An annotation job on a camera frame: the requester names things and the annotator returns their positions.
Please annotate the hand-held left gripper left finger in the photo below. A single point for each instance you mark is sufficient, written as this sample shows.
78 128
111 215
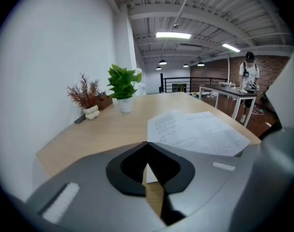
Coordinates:
93 197

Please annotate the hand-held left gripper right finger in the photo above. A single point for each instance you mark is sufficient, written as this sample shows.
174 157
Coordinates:
210 182

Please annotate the yellow and white book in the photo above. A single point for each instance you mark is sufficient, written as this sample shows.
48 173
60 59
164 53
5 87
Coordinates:
197 132

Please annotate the light wooden table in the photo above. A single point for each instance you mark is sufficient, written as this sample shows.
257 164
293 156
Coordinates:
118 129

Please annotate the small grey marker pen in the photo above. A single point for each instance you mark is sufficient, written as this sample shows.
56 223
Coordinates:
79 120

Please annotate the brown wooden planter box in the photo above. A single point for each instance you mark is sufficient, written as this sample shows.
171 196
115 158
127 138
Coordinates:
105 103

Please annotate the black table white legs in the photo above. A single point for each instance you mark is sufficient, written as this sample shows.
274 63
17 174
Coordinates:
229 89

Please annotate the brown dried plant white vase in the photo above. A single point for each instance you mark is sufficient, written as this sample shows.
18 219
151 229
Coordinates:
85 95

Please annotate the black metal railing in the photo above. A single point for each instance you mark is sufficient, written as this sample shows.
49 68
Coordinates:
163 83

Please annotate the green potted plant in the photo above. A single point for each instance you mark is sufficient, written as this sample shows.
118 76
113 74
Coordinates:
121 86

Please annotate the white water dispenser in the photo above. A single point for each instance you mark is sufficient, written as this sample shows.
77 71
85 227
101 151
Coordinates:
142 88

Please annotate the short ceiling light panel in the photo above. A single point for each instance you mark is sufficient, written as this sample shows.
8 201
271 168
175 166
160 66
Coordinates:
231 47

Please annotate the long ceiling light panel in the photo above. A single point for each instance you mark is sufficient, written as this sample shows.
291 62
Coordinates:
173 35

